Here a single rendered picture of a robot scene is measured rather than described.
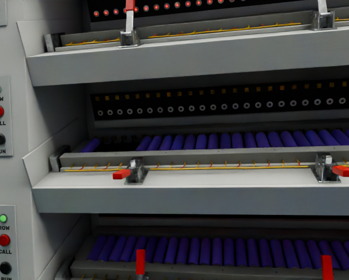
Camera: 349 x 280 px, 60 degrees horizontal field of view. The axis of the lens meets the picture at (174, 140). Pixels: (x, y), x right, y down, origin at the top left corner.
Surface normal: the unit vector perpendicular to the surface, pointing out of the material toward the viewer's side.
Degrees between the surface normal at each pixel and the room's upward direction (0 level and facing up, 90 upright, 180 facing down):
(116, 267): 21
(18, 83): 90
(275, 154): 111
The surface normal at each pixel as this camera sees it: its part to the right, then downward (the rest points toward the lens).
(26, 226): -0.17, 0.03
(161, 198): -0.15, 0.38
